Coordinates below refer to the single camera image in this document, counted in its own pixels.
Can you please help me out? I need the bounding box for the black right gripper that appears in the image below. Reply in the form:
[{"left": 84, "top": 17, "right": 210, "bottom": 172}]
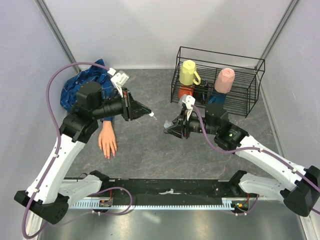
[{"left": 164, "top": 107, "right": 218, "bottom": 140}]

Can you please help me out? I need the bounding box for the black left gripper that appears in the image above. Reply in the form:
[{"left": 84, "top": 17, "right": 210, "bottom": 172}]
[{"left": 92, "top": 87, "right": 152, "bottom": 122}]

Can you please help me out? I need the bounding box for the white nail polish cap brush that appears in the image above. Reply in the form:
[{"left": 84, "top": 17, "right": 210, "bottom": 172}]
[{"left": 148, "top": 112, "right": 158, "bottom": 121}]

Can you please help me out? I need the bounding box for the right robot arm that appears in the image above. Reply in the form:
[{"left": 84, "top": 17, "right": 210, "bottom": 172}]
[{"left": 164, "top": 103, "right": 320, "bottom": 217}]

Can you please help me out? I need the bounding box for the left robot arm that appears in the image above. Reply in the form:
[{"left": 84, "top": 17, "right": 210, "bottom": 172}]
[{"left": 14, "top": 82, "right": 154, "bottom": 225}]

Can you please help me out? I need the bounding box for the orange mug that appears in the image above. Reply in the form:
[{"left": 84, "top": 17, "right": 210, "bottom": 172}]
[{"left": 178, "top": 85, "right": 194, "bottom": 99}]

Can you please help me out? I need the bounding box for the mannequin hand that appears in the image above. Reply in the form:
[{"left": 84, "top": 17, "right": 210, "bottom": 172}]
[{"left": 98, "top": 120, "right": 118, "bottom": 160}]

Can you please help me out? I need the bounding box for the black mug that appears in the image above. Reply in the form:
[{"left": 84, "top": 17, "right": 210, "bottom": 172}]
[{"left": 193, "top": 80, "right": 209, "bottom": 105}]

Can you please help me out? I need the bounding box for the blue mug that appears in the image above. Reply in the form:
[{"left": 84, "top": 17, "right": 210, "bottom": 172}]
[{"left": 208, "top": 91, "right": 227, "bottom": 105}]

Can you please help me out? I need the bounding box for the yellow faceted mug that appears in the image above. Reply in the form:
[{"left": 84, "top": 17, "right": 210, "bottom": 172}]
[{"left": 179, "top": 59, "right": 201, "bottom": 86}]

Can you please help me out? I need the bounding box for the blue plaid shirt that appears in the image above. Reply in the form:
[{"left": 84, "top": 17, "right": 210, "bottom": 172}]
[{"left": 60, "top": 65, "right": 117, "bottom": 113}]

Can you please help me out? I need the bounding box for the pink faceted mug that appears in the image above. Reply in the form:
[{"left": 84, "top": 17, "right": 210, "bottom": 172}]
[{"left": 214, "top": 68, "right": 235, "bottom": 94}]

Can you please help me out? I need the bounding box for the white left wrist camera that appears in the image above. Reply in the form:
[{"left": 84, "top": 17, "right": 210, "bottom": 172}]
[{"left": 107, "top": 68, "right": 129, "bottom": 97}]

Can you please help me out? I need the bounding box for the black wire rack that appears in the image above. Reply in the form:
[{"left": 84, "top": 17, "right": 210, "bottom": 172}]
[{"left": 170, "top": 46, "right": 266, "bottom": 117}]

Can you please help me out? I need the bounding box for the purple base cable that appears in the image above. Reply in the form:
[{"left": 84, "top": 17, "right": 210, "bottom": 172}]
[{"left": 37, "top": 187, "right": 133, "bottom": 236}]

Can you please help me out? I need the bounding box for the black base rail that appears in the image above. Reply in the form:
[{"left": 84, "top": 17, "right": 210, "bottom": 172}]
[{"left": 80, "top": 177, "right": 258, "bottom": 206}]

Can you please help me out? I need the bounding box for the light blue cable duct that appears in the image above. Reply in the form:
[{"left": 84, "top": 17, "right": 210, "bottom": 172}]
[{"left": 70, "top": 198, "right": 235, "bottom": 211}]

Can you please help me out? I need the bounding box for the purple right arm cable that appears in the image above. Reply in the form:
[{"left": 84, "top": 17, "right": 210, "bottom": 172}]
[{"left": 191, "top": 104, "right": 320, "bottom": 215}]

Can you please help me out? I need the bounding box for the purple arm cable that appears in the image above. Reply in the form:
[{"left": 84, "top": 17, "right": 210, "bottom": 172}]
[
  {"left": 191, "top": 104, "right": 320, "bottom": 215},
  {"left": 21, "top": 62, "right": 111, "bottom": 239}
]

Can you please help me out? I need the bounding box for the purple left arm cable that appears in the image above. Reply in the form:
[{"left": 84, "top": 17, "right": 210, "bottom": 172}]
[{"left": 21, "top": 62, "right": 111, "bottom": 239}]

